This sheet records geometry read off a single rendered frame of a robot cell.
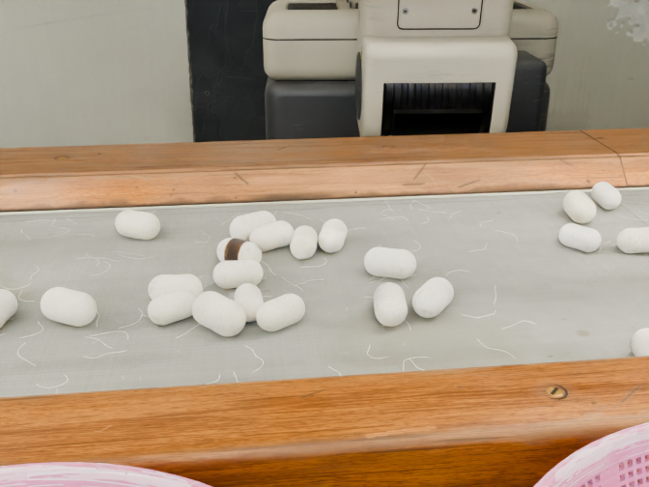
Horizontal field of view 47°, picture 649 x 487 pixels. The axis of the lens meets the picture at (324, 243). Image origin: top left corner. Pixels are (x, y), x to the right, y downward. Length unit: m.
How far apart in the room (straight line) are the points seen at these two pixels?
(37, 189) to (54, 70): 2.02
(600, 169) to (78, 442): 0.53
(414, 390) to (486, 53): 0.81
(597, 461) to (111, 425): 0.20
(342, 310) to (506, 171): 0.28
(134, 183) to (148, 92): 1.97
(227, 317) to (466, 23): 0.79
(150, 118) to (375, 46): 1.64
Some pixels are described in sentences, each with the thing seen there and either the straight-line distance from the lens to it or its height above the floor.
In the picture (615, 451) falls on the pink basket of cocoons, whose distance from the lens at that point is 0.34.
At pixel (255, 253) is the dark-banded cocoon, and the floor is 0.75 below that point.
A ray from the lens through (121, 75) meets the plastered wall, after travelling 2.63.
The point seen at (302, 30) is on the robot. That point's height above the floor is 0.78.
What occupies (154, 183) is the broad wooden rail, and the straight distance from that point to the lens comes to 0.65.
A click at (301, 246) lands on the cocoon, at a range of 0.52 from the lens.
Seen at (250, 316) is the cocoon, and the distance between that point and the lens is 0.45.
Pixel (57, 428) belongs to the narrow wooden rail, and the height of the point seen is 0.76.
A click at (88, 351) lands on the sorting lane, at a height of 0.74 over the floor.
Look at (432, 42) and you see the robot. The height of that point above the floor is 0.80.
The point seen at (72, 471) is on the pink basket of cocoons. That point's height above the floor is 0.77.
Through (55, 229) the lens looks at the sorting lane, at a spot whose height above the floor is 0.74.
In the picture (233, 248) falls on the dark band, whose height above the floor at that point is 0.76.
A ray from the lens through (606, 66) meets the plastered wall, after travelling 2.76.
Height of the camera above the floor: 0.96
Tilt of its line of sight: 24 degrees down
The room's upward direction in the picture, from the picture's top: straight up
